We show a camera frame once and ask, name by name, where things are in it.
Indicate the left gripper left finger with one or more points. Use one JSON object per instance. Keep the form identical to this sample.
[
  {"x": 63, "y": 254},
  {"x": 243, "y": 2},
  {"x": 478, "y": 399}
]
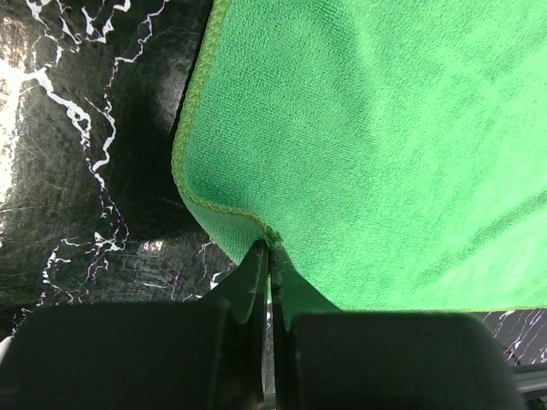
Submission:
[{"x": 205, "y": 354}]

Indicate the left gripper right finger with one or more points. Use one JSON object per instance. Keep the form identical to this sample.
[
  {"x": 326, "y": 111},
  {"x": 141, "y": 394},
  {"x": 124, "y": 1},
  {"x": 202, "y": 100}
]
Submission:
[{"x": 326, "y": 358}]

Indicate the green towel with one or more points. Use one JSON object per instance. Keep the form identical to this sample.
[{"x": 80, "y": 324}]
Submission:
[{"x": 396, "y": 150}]

